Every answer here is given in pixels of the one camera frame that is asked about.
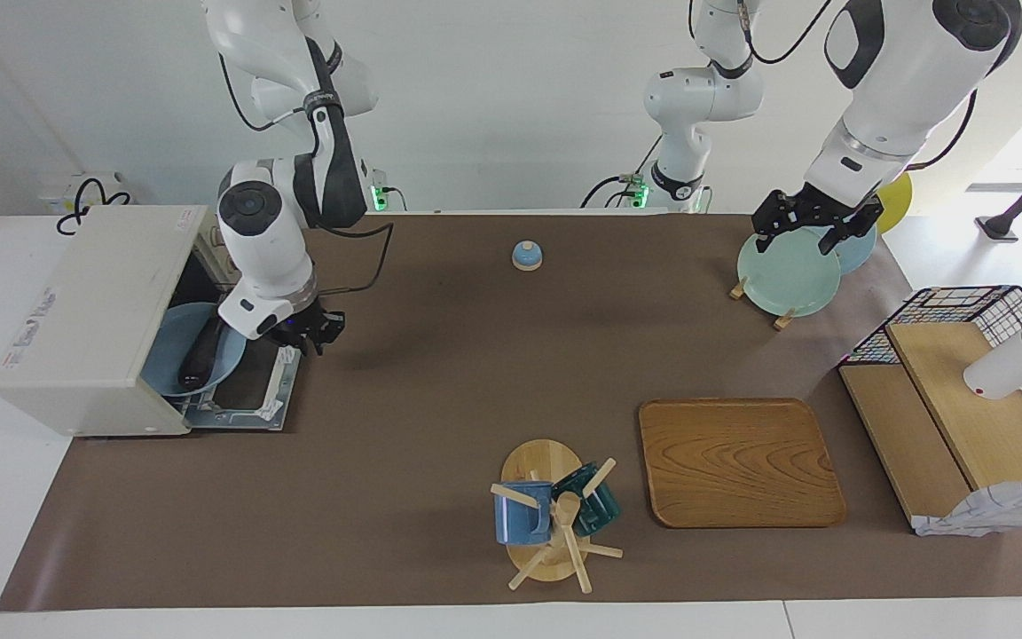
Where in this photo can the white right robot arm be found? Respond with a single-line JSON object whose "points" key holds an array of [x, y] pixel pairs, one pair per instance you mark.
{"points": [[263, 240]]}

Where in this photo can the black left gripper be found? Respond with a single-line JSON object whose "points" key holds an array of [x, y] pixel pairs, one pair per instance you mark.
{"points": [[830, 209]]}

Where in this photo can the brown table mat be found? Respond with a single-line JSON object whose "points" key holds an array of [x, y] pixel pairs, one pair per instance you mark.
{"points": [[440, 382]]}

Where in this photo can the beige toaster oven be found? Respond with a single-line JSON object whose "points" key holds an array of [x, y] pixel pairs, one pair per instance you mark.
{"points": [[94, 328]]}

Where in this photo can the wooden mug tree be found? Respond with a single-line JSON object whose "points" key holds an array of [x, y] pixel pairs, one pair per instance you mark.
{"points": [[539, 461]]}

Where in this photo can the wooden plate rack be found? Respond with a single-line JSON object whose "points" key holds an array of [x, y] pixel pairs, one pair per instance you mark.
{"points": [[784, 319]]}

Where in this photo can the light blue racked plate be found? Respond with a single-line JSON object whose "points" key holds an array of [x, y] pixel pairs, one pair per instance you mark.
{"points": [[857, 253]]}

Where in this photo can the light blue serving plate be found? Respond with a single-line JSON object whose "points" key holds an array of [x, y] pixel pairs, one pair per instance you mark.
{"points": [[165, 351]]}

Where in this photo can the yellow plate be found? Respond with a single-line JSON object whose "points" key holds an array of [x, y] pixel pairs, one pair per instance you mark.
{"points": [[897, 200]]}

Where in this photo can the dark green mug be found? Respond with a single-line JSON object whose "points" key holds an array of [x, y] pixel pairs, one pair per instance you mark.
{"points": [[595, 510]]}

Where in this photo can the glass oven door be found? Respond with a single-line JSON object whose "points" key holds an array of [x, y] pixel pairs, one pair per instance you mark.
{"points": [[254, 399]]}

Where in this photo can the wooden stepped shelf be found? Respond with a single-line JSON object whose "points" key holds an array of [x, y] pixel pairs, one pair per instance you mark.
{"points": [[981, 408]]}

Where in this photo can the blue mug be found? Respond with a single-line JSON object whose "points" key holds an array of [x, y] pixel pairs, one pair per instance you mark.
{"points": [[520, 519]]}

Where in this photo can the pale green plate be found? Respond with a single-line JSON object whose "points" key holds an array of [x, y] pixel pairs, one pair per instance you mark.
{"points": [[786, 275]]}

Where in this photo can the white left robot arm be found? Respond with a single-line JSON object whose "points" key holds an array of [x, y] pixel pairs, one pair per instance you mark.
{"points": [[892, 89]]}

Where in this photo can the rectangular wooden tray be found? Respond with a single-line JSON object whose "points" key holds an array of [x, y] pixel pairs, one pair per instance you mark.
{"points": [[742, 461]]}

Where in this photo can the green lit base connector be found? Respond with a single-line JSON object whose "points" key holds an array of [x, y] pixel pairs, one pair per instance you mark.
{"points": [[379, 197], [637, 191]]}

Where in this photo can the marble pattern cloth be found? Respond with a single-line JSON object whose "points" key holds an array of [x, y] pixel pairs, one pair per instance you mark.
{"points": [[990, 510]]}

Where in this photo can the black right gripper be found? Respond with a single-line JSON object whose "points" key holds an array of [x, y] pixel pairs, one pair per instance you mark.
{"points": [[307, 321]]}

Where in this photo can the white cup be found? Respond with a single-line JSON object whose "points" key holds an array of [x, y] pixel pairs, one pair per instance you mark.
{"points": [[1012, 364]]}

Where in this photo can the dark purple eggplant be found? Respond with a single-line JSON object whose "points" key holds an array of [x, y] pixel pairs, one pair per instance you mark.
{"points": [[202, 355]]}

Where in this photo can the white wall power outlet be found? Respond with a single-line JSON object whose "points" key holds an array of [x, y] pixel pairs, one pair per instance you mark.
{"points": [[72, 191]]}

